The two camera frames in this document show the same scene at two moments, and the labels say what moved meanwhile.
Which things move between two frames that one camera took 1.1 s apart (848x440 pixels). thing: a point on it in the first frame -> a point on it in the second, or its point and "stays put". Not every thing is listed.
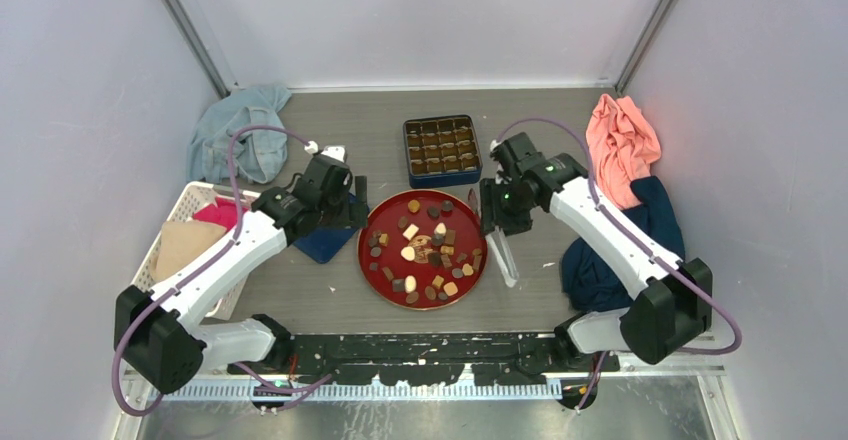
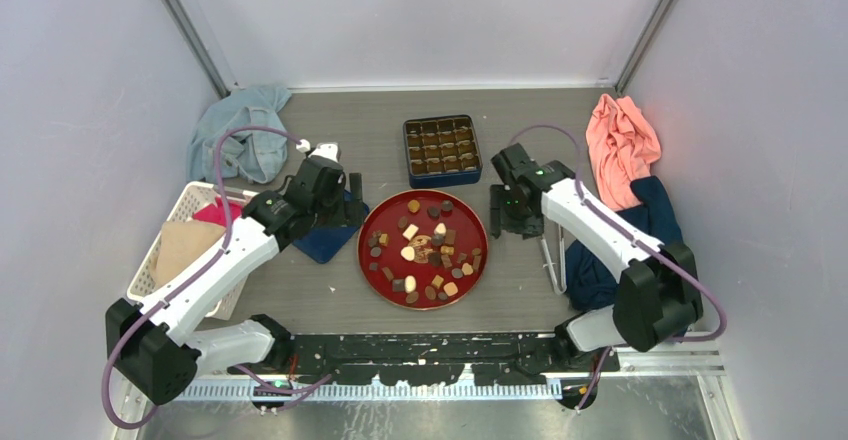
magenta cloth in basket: x=221 y=213 stays put
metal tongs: x=503 y=256 -> x=550 y=264
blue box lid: x=324 y=243 stays put
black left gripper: x=343 y=219 stays put
